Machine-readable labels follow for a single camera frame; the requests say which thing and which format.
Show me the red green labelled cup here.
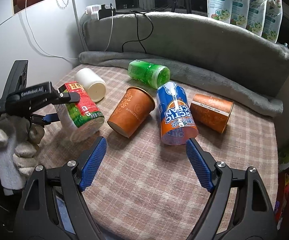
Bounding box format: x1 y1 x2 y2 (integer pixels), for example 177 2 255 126
55 81 105 142

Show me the blue orange Arctic Ocean cup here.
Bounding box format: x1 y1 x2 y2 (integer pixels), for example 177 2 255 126
156 81 199 146

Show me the white plastic cup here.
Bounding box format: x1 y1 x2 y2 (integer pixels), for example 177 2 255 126
74 68 106 102

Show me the orange paper cup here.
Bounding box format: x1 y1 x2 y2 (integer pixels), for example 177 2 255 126
107 87 155 138
190 94 234 134

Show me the left hand in grey glove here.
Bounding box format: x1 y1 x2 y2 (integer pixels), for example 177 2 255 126
0 114 45 196

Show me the plaid checked cloth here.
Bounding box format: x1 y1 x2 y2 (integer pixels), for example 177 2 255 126
34 63 279 240

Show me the grey blanket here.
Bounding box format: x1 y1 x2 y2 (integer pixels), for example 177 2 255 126
78 12 289 117

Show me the white power strip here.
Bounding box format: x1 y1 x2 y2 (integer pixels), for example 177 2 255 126
85 4 102 21

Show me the black power adapter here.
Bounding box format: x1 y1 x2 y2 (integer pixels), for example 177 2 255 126
98 4 116 20

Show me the white refill pouch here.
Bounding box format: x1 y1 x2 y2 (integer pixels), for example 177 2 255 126
262 0 283 43
205 0 235 22
230 0 250 29
246 0 268 36

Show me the white charging cable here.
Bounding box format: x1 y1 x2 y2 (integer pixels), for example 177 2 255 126
23 0 115 61

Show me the black power cable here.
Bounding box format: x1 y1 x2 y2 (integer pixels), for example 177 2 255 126
121 10 155 54

